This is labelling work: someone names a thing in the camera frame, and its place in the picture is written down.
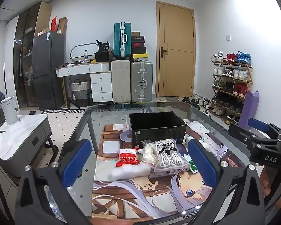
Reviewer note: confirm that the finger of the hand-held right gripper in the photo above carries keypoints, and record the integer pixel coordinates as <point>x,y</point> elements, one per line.
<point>238,133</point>
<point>257,123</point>

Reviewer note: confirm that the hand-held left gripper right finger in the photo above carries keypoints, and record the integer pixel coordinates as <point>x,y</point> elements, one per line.
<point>202,164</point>

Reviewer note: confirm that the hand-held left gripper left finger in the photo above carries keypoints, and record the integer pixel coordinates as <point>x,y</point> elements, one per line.
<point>76,161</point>

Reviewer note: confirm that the green white packet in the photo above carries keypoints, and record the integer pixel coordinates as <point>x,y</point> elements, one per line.
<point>193,167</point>

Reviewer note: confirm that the bag of striped white laces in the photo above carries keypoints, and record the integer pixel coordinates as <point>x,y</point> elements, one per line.
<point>167,155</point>

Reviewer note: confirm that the red label white packet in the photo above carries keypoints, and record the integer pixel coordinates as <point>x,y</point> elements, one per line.
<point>127,161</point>

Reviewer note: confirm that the black cardboard box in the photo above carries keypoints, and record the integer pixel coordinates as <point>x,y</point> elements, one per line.
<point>159,131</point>

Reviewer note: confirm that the person's right hand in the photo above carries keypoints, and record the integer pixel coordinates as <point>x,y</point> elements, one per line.
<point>264,182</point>

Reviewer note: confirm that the purple rolled mat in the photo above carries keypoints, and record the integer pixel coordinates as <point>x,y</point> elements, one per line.
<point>248,110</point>

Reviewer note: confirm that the white paper sheet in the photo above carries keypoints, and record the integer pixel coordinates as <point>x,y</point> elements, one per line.
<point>199,126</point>

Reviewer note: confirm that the wooden shoe rack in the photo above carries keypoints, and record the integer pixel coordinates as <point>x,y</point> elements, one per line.
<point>250,73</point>

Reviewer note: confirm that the pile of loose shoes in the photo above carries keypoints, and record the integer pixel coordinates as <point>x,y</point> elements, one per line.
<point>196,103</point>

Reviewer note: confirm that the grey marble top side cabinet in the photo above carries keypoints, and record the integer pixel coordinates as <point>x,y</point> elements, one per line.
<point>25,140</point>

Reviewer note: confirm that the cartoon printed table mat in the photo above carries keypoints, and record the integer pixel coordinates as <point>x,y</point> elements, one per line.
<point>140,192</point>

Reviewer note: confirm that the woven laundry basket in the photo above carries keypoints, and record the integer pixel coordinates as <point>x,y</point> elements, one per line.
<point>79,91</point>

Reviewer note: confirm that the white desk with drawers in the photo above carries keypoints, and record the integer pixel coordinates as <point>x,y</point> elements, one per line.
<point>100,86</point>

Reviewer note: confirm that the white electric kettle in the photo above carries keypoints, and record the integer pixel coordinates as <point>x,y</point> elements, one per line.
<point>9,112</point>

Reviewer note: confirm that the wooden door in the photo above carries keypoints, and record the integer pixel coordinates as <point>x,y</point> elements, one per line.
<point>178,75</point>

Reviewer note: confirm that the beige suitcase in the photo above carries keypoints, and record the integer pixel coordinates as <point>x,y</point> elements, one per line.
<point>120,82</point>

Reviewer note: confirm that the dark grey refrigerator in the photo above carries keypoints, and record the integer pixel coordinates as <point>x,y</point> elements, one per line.
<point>46,70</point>

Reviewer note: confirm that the silver suitcase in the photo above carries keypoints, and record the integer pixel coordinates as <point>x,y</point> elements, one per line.
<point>141,82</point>

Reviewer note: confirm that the clear water bottle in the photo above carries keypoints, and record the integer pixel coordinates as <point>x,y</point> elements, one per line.
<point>86,56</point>

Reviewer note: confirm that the black bag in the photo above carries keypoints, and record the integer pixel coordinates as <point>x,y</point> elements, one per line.
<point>103,56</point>

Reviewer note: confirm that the dark glass door cabinet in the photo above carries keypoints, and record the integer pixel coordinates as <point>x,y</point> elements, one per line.
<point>23,51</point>

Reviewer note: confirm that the yellow black shoe box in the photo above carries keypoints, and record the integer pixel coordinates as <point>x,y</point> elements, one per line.
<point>140,57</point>

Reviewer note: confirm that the teal suitcase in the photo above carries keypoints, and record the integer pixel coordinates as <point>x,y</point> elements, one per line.
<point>119,39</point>

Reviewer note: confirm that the black shoe box red logo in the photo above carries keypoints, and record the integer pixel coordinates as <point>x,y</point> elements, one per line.
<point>138,44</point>

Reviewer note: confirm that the tall cardboard box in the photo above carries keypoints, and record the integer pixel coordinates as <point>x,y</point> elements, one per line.
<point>62,25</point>

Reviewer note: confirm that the brown shoe box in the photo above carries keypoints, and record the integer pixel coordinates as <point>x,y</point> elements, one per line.
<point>135,33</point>

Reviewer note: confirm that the oval metal frame mirror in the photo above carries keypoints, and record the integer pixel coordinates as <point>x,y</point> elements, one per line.
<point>79,51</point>

